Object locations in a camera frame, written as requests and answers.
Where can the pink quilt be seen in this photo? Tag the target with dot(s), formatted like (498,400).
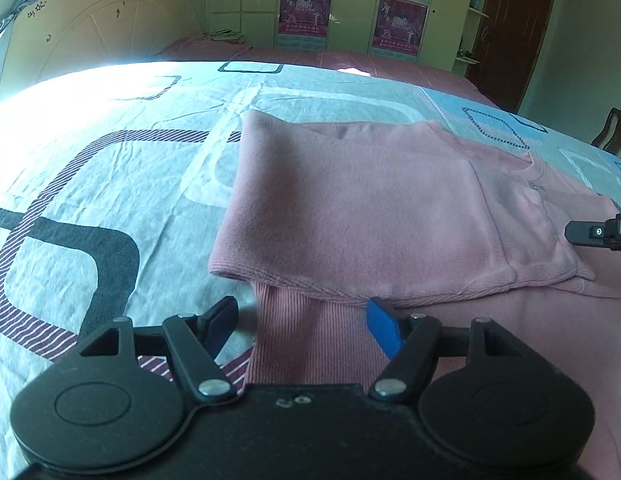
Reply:
(310,57)

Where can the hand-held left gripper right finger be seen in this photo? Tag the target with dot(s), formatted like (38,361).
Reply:
(385,327)

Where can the patterned light blue bed sheet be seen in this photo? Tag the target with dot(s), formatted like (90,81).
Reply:
(105,170)

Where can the pink knit sweater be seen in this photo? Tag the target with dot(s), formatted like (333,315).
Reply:
(370,210)

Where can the cream corner shelf unit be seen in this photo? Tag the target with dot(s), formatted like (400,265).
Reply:
(473,15)

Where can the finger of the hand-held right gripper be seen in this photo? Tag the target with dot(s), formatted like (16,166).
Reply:
(588,232)

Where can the pink wall poster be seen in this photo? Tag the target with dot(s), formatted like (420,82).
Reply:
(398,27)
(304,12)

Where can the stack of books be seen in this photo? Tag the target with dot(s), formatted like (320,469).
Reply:
(224,36)

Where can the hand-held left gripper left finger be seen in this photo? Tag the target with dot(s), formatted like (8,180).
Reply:
(224,316)

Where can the cream round headboard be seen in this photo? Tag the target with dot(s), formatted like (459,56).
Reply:
(110,25)

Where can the dark brown wooden door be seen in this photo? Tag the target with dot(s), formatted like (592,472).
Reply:
(515,25)

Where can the cream wardrobe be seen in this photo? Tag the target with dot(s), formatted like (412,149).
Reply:
(355,5)

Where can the brown wooden chair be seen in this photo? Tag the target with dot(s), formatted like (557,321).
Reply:
(613,132)

